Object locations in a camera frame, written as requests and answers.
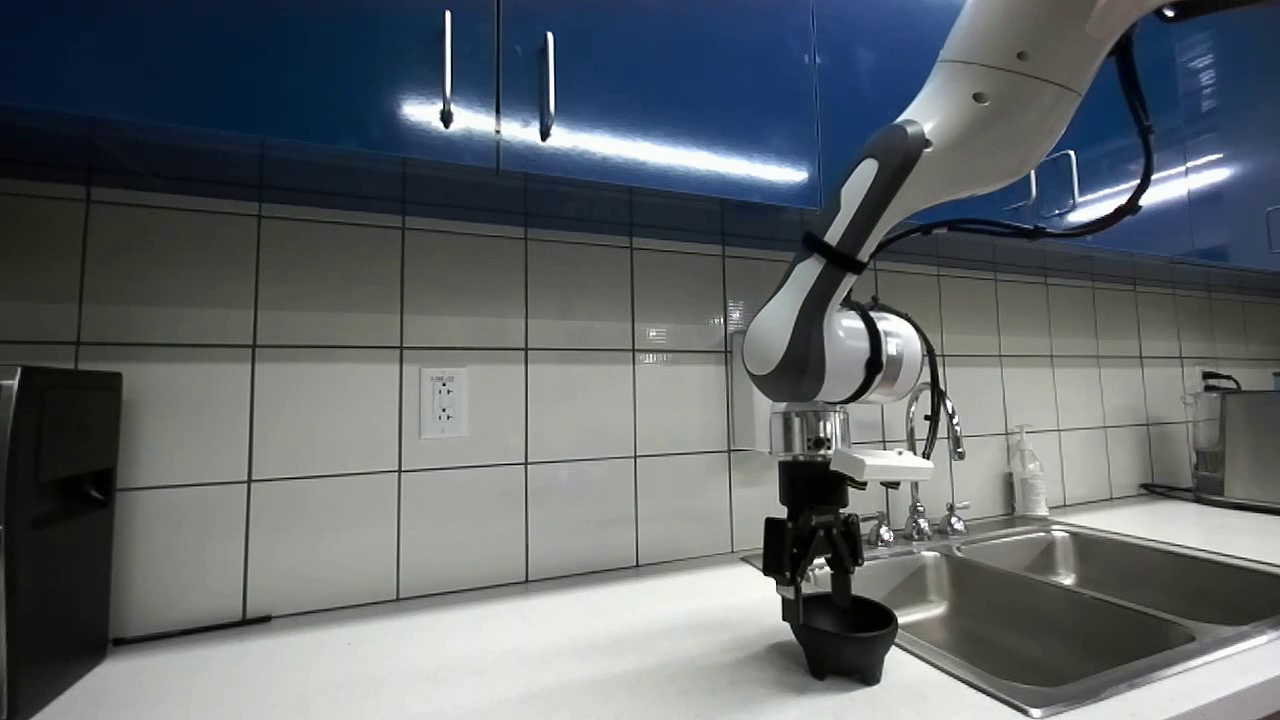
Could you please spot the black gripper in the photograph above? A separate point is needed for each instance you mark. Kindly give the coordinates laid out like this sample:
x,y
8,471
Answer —
x,y
815,489

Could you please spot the black bowl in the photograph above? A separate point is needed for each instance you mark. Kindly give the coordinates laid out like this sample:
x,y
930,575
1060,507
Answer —
x,y
840,640

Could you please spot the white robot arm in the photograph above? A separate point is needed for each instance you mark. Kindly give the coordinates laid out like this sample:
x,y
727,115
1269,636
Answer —
x,y
984,95

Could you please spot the stainless steel double sink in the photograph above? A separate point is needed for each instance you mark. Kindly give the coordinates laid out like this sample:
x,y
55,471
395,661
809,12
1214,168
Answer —
x,y
1053,623

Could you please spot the chrome faucet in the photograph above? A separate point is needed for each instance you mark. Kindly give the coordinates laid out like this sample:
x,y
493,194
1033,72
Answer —
x,y
953,464

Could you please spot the clear soap pump bottle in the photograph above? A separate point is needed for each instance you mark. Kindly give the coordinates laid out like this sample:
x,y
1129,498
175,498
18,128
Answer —
x,y
1029,480

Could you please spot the silver countertop appliance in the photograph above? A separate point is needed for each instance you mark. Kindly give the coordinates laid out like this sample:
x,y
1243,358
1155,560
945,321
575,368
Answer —
x,y
1246,444

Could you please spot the black coffee maker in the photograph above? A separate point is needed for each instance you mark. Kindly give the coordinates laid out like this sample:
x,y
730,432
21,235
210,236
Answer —
x,y
63,533

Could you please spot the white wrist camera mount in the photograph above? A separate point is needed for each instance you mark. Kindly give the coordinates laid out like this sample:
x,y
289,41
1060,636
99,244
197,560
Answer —
x,y
881,464

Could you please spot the white wall soap dispenser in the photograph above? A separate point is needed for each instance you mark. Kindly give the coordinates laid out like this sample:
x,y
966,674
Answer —
x,y
748,431

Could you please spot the white wall outlet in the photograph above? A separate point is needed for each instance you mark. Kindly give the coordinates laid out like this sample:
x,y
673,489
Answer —
x,y
444,400

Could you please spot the blue glossy wall cabinet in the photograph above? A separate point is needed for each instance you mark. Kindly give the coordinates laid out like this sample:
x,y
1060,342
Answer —
x,y
266,65

